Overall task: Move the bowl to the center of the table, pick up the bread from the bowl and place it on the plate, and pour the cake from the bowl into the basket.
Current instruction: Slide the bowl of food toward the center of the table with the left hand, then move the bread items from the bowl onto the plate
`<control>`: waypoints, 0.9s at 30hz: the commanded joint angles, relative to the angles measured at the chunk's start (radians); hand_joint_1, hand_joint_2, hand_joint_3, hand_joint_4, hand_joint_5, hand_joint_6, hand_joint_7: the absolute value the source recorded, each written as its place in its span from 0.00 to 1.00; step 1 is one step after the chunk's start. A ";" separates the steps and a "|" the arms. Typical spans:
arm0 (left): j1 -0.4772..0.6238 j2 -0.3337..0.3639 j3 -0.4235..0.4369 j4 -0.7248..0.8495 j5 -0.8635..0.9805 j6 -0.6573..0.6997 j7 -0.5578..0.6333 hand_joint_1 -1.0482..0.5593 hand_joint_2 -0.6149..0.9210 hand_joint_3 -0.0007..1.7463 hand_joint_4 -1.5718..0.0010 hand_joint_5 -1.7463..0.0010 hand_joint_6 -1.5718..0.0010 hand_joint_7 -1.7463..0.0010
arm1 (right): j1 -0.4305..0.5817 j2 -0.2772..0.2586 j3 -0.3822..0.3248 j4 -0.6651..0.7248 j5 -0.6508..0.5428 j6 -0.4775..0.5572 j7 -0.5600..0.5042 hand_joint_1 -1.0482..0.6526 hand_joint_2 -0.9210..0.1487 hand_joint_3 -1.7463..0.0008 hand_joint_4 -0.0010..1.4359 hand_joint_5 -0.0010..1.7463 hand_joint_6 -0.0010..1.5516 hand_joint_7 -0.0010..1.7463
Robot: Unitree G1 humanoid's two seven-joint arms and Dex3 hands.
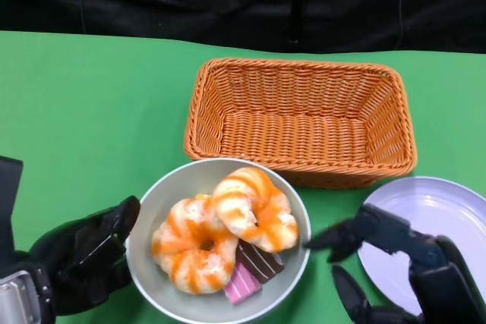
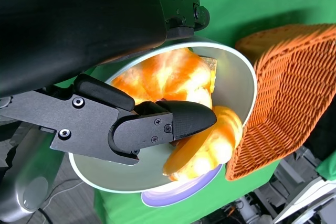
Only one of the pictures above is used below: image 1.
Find magenta pink cake slice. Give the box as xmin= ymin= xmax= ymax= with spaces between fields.
xmin=222 ymin=261 xmax=264 ymax=305

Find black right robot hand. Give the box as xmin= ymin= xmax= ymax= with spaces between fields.
xmin=303 ymin=203 xmax=486 ymax=324

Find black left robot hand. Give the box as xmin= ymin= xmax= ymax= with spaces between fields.
xmin=28 ymin=195 xmax=141 ymax=317

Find chocolate layer cake slice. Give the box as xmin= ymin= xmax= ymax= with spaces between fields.
xmin=237 ymin=241 xmax=286 ymax=285

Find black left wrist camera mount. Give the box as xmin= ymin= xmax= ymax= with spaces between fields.
xmin=0 ymin=156 xmax=24 ymax=253

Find orange wicker basket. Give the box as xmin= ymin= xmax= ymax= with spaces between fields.
xmin=184 ymin=57 xmax=418 ymax=190

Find green tablecloth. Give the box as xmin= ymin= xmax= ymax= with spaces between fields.
xmin=0 ymin=30 xmax=486 ymax=324

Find pale green bowl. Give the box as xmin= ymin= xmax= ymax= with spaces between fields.
xmin=125 ymin=157 xmax=312 ymax=324

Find lavender round plate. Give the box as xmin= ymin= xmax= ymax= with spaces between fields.
xmin=357 ymin=175 xmax=486 ymax=316

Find orange striped doughnut bread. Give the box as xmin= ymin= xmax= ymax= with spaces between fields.
xmin=150 ymin=197 xmax=240 ymax=295
xmin=211 ymin=167 xmax=299 ymax=253

